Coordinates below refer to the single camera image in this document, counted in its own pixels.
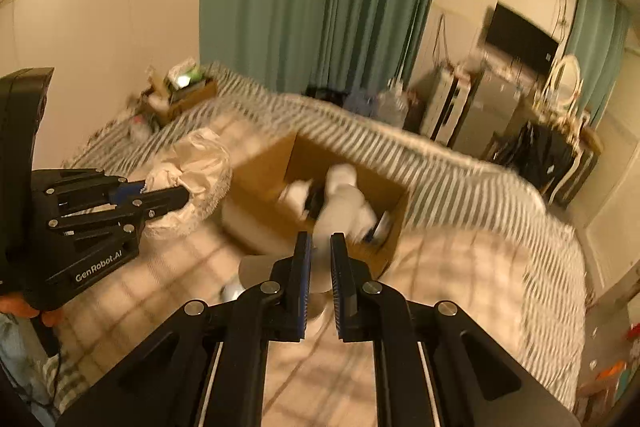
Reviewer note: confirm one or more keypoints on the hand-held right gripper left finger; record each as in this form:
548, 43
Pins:
302, 279

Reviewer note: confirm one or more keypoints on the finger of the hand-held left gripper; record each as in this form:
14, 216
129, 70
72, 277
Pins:
127, 193
165, 199

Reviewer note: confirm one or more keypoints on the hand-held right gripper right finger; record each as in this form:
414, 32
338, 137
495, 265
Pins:
338, 289

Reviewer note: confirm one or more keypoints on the person's left hand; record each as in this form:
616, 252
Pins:
47, 316

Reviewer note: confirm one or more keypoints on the large white cloth bundle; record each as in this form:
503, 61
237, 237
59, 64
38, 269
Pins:
345, 202

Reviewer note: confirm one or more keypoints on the small cardboard box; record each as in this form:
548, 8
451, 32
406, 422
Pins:
192, 94

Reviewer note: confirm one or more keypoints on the clear plastic water bottle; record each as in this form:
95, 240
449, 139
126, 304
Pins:
392, 107

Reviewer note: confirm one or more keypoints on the white cabinet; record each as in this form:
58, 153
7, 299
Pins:
442, 104

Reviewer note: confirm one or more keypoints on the grey cabinet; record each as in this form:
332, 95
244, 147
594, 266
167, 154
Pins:
487, 117

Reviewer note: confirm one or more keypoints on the black clothes pile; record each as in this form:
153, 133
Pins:
542, 154

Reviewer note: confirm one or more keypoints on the ornate dressing table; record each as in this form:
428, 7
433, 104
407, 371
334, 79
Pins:
582, 147

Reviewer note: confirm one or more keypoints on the oval vanity mirror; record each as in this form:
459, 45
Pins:
566, 79

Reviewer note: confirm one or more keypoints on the black flat television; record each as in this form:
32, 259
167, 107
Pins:
520, 37

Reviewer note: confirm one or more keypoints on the narrow green curtain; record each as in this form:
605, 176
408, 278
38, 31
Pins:
595, 42

